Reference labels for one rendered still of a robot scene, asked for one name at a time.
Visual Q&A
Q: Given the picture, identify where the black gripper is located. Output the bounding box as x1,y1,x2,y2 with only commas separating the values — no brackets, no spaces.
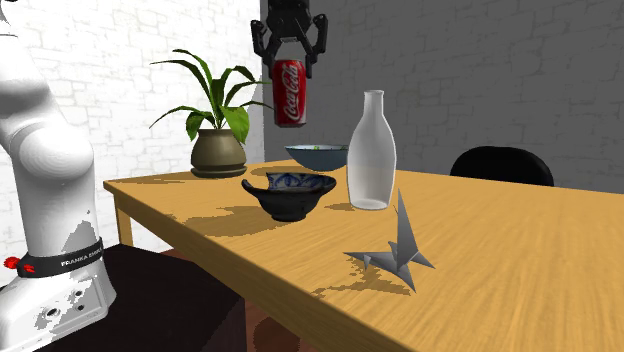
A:
250,0,329,79

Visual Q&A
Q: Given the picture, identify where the red soda can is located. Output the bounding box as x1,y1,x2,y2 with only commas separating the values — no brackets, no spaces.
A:
270,58,309,129

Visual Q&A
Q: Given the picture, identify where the blue-grey bowl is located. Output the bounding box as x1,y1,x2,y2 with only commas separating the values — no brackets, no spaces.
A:
284,143,350,173

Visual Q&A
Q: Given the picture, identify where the green potted plant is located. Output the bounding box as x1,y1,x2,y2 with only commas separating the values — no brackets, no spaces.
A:
148,48,275,180

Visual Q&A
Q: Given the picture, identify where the white glass bottle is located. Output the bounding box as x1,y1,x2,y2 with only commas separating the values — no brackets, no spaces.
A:
345,89,398,212

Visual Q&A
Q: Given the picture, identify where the black bowl with blue pattern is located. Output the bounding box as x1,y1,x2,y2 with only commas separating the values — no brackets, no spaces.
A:
240,171,338,223

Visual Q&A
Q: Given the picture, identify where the grey paper crane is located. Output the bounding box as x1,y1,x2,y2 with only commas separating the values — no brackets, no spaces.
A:
342,187,437,294

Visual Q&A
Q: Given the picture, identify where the black chair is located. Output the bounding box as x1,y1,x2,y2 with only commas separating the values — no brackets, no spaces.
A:
448,145,556,188

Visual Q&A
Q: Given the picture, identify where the dark robot stand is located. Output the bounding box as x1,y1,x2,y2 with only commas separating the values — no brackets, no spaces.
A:
37,243,248,352

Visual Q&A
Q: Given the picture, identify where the wooden table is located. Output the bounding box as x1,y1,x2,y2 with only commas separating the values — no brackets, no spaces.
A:
102,159,624,352

